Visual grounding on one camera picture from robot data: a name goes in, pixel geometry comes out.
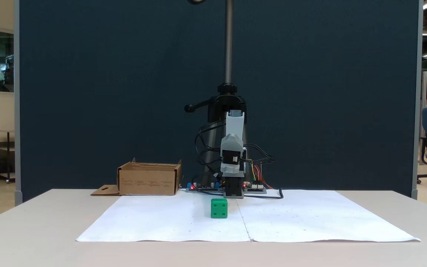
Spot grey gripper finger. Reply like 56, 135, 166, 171
221, 166, 245, 177

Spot green die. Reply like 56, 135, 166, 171
211, 198, 228, 219

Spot circuit board with blue capacitors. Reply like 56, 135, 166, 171
186, 182, 224, 193

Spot white paper sheet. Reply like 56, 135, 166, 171
76, 191, 252, 243
236, 190, 421, 243

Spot brown cardboard box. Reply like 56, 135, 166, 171
90, 158, 183, 196

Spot coloured jumper wires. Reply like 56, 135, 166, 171
249, 159, 274, 189

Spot circuit board with coloured wires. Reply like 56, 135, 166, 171
243, 181, 267, 194

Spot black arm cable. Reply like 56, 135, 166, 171
194, 122, 224, 187
242, 143, 275, 166

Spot black power cable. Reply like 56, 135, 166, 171
243, 187, 284, 200

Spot black camera tripod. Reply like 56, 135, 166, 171
184, 0, 250, 186

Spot dark blue partition wall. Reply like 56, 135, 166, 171
14, 0, 424, 207

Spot framed wall window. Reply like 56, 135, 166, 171
0, 27, 14, 95

